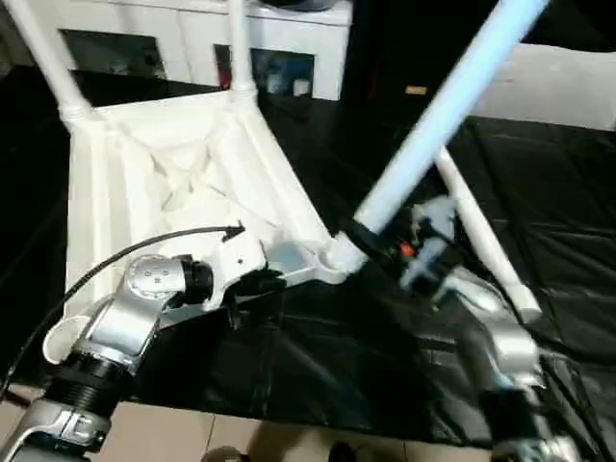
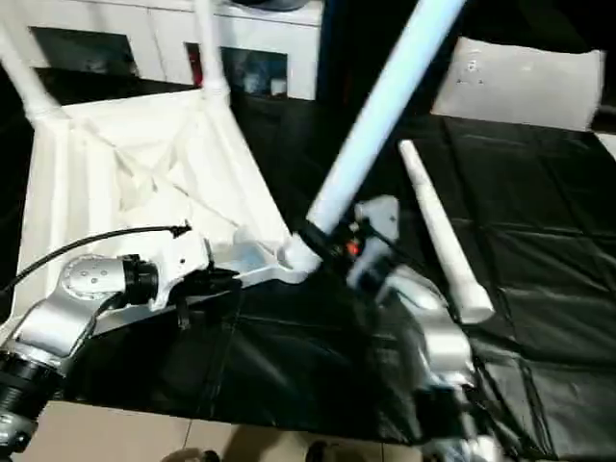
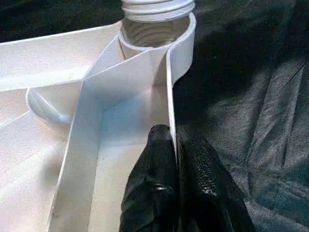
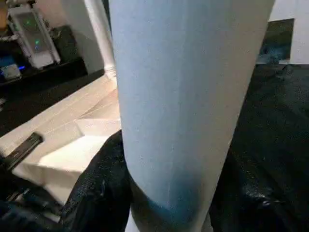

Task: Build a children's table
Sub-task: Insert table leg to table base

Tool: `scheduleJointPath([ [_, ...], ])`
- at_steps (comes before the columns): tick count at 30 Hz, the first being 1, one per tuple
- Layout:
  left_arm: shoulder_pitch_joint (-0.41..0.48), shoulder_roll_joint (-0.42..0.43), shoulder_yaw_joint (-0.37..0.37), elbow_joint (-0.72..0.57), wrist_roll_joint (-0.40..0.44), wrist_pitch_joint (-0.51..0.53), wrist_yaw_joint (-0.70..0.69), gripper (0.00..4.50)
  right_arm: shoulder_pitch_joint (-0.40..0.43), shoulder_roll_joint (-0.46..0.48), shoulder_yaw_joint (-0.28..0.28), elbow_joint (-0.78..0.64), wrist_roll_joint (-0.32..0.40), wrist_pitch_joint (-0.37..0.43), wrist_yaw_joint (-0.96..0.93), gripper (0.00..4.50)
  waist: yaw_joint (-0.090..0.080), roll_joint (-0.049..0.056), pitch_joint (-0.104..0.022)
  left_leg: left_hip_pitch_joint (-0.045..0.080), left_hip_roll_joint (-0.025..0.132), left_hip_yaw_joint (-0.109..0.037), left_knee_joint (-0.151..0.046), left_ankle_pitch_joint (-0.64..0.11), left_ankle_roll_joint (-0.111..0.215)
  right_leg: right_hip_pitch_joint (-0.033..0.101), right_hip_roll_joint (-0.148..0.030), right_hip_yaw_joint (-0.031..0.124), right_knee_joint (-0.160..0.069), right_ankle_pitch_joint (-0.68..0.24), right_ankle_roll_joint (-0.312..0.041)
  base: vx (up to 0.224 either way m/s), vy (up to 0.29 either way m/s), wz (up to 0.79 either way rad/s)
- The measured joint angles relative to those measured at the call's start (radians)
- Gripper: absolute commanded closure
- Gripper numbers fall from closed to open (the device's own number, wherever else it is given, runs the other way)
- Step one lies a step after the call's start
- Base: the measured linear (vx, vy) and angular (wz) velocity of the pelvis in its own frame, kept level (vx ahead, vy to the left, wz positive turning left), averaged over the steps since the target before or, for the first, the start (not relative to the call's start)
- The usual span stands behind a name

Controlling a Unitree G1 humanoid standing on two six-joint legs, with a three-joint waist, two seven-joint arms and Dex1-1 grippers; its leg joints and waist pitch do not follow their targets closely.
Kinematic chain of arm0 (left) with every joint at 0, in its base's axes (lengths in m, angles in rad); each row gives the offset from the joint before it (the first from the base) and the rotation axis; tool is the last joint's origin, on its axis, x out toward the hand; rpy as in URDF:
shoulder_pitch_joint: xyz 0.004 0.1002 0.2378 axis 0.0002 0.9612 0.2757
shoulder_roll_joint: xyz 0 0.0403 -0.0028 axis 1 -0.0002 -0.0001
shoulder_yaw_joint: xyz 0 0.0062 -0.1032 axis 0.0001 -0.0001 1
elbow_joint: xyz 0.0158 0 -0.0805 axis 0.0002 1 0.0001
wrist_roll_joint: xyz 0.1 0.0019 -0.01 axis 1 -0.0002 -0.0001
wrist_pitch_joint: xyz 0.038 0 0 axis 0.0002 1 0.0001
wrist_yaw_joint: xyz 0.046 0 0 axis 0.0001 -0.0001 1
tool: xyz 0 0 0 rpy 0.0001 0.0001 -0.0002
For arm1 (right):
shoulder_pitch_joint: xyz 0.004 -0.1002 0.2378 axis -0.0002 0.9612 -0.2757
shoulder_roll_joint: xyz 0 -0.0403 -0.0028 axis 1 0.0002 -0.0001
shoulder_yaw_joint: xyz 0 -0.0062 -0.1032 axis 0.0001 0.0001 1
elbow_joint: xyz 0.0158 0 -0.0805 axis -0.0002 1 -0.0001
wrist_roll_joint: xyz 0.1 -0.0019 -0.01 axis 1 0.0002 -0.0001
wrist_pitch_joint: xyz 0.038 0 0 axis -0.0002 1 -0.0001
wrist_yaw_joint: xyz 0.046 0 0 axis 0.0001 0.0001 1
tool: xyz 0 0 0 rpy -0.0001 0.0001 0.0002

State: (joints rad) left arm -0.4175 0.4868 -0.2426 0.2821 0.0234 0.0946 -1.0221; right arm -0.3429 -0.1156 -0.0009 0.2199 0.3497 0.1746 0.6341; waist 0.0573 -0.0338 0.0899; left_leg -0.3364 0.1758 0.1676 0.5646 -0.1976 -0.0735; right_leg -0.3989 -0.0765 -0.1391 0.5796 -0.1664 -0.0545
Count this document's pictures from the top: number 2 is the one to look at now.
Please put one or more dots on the white glass-door cabinet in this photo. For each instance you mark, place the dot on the white glass-door cabinet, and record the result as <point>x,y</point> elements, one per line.
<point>125,38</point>

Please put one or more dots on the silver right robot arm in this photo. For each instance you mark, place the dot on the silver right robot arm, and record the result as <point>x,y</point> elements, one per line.
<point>433,337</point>

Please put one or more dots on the grey bag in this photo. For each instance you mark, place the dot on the grey bag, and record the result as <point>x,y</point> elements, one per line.
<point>274,4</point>

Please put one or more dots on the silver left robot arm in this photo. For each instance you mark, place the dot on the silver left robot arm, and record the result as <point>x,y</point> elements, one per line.
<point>67,318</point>

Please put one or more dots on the black work mat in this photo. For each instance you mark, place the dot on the black work mat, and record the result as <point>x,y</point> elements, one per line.
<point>549,250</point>

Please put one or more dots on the white flat panel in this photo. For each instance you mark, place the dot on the white flat panel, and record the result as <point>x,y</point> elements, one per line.
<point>525,82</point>

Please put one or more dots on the white plastic table leg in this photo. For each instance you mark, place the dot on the white plastic table leg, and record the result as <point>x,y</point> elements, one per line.
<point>385,106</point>
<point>27,72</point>
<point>210,48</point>
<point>443,231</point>

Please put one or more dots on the black cabinet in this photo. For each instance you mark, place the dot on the black cabinet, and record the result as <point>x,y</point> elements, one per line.
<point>356,48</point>

